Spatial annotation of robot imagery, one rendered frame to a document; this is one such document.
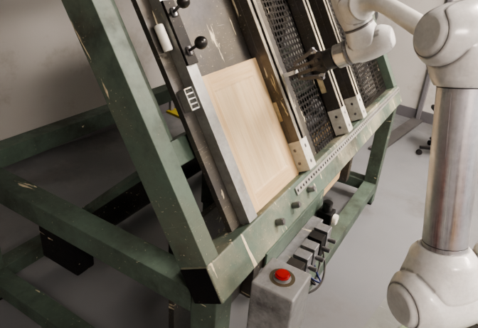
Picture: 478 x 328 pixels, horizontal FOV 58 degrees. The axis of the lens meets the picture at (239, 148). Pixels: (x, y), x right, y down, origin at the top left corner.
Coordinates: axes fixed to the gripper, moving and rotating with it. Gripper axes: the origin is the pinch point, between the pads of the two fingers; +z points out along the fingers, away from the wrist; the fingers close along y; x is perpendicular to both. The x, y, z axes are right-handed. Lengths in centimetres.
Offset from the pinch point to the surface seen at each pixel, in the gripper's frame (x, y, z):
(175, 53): 50, 20, 7
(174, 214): 75, -21, 7
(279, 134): 11.0, -19.9, 6.7
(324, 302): -24, -121, 40
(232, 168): 48, -19, 5
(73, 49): -81, 75, 220
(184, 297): 75, -47, 18
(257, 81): 12.3, 2.0, 6.7
